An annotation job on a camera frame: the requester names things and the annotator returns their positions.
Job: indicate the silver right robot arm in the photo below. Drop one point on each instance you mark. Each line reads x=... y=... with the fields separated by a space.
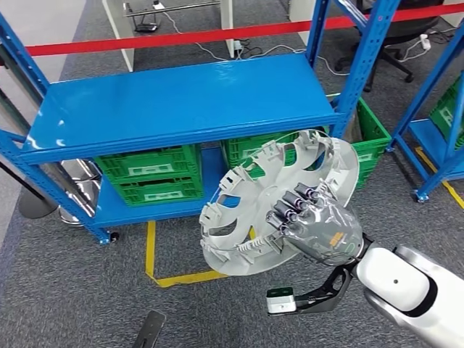
x=398 y=283

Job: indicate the black office chair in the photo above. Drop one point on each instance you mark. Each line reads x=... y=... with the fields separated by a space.
x=406 y=29

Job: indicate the long red barrier belt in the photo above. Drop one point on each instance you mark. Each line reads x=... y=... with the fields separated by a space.
x=145 y=40

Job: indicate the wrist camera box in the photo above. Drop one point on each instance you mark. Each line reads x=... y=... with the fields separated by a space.
x=281 y=305
x=150 y=331

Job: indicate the white desk with metal rail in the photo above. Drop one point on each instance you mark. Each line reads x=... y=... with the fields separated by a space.
x=121 y=43

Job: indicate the black pole floor stand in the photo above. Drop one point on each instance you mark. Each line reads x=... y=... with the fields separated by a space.
x=36 y=206

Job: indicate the black wifi router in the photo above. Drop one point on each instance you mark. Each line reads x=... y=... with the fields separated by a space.
x=145 y=28

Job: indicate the chrome barrier stanchion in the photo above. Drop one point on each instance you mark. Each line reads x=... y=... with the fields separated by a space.
x=81 y=192

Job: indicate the black right camera bracket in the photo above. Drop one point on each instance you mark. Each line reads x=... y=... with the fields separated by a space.
x=319 y=295

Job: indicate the large open green crate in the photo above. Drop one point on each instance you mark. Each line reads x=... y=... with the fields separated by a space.
x=373 y=144

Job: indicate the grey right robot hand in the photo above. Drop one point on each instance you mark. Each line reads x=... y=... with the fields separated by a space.
x=326 y=235

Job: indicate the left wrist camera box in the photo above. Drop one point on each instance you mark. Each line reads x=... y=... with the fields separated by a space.
x=150 y=331

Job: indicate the grey plastic wheel cover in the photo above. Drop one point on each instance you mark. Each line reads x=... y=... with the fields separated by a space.
x=253 y=201

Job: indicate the white power strip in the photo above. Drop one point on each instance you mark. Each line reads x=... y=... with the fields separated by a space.
x=425 y=42

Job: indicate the white power adapter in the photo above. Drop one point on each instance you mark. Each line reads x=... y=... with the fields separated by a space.
x=158 y=6

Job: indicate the green plastic crate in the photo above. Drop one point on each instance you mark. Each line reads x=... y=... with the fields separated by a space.
x=173 y=163
x=253 y=170
x=235 y=146
x=444 y=113
x=181 y=192

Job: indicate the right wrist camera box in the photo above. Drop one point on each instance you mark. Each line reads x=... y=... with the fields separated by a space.
x=281 y=305

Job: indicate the pale power strip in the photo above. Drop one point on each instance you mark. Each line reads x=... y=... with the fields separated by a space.
x=238 y=46

